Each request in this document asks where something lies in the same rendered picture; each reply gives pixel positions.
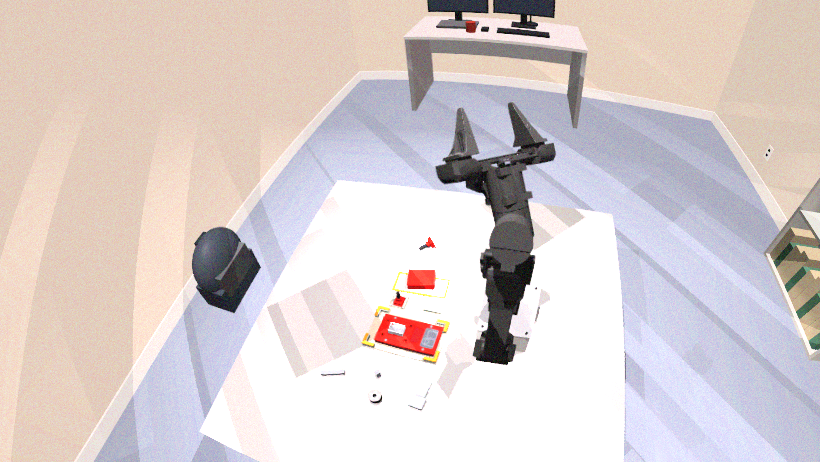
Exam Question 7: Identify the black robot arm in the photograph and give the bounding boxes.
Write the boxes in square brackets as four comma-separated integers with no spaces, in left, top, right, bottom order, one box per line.
[465,172,536,366]

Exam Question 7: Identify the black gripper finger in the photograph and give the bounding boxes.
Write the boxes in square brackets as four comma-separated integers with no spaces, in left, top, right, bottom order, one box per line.
[508,102,547,148]
[442,107,479,162]

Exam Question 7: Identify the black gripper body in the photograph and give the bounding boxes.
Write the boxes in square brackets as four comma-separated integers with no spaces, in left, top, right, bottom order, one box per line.
[435,142,556,213]

